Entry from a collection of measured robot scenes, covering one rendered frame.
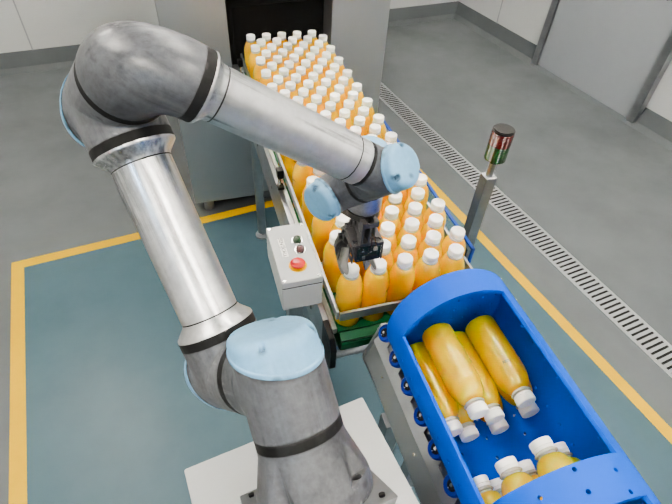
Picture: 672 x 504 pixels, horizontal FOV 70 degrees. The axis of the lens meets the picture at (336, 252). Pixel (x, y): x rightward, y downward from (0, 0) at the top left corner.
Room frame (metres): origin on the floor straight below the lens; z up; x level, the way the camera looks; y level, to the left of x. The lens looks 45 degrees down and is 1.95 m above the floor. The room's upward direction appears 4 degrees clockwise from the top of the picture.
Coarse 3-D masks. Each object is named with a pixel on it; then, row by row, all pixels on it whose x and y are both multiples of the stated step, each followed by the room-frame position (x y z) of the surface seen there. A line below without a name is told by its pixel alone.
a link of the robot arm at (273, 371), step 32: (288, 320) 0.39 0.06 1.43; (224, 352) 0.36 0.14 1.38; (256, 352) 0.31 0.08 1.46; (288, 352) 0.32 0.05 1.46; (320, 352) 0.34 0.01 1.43; (224, 384) 0.32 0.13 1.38; (256, 384) 0.29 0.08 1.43; (288, 384) 0.29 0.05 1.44; (320, 384) 0.30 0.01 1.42; (256, 416) 0.27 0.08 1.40; (288, 416) 0.26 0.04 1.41; (320, 416) 0.27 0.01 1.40
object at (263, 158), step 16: (256, 144) 1.80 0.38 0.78; (256, 160) 2.04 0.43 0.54; (272, 160) 1.52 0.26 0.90; (256, 176) 2.04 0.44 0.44; (272, 176) 1.45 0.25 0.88; (256, 192) 2.04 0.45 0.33; (272, 192) 1.47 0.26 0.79; (256, 208) 2.05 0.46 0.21; (288, 208) 1.25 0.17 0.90; (288, 224) 1.20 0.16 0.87; (320, 304) 0.85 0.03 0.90; (320, 320) 0.81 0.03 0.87; (320, 336) 0.81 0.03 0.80; (368, 336) 0.76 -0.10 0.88; (336, 352) 0.72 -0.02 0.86; (352, 352) 1.09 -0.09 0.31
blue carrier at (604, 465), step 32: (448, 288) 0.64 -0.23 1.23; (480, 288) 0.64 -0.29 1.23; (416, 320) 0.60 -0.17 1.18; (448, 320) 0.69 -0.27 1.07; (512, 320) 0.68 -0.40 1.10; (544, 352) 0.52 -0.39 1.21; (416, 384) 0.49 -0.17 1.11; (544, 384) 0.54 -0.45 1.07; (512, 416) 0.51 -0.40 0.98; (544, 416) 0.49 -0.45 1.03; (576, 416) 0.46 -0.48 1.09; (448, 448) 0.37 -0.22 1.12; (480, 448) 0.44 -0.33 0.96; (512, 448) 0.44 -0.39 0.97; (576, 448) 0.42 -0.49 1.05; (608, 448) 0.34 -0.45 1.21; (544, 480) 0.28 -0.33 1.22; (576, 480) 0.28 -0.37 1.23; (608, 480) 0.28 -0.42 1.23; (640, 480) 0.30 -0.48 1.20
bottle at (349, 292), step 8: (344, 280) 0.79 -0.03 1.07; (352, 280) 0.79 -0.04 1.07; (360, 280) 0.80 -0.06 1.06; (336, 288) 0.80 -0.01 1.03; (344, 288) 0.78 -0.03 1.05; (352, 288) 0.78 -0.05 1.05; (360, 288) 0.79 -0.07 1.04; (336, 296) 0.80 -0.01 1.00; (344, 296) 0.77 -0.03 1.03; (352, 296) 0.77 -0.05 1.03; (360, 296) 0.79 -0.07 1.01; (344, 304) 0.77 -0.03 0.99; (352, 304) 0.77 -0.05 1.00; (360, 304) 0.79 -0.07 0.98; (336, 320) 0.79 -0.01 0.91; (352, 320) 0.78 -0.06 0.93
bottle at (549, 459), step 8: (544, 448) 0.36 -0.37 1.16; (552, 448) 0.36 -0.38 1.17; (536, 456) 0.35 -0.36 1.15; (544, 456) 0.34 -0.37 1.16; (552, 456) 0.34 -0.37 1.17; (560, 456) 0.34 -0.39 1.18; (568, 456) 0.35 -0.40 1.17; (544, 464) 0.33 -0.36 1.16; (552, 464) 0.33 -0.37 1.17; (560, 464) 0.33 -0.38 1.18; (568, 464) 0.33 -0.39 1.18; (544, 472) 0.32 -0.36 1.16
